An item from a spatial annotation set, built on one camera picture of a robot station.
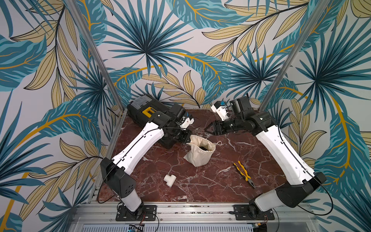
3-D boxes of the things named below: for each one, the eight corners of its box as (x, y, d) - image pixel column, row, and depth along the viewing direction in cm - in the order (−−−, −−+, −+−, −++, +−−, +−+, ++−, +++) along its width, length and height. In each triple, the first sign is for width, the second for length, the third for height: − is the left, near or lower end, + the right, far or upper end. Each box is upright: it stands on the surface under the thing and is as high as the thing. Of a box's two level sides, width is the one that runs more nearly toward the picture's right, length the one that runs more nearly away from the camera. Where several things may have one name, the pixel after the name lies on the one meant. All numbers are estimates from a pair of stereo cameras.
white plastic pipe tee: (162, 182, 85) (161, 180, 83) (168, 173, 89) (168, 171, 86) (170, 187, 83) (170, 186, 81) (176, 178, 87) (176, 176, 84)
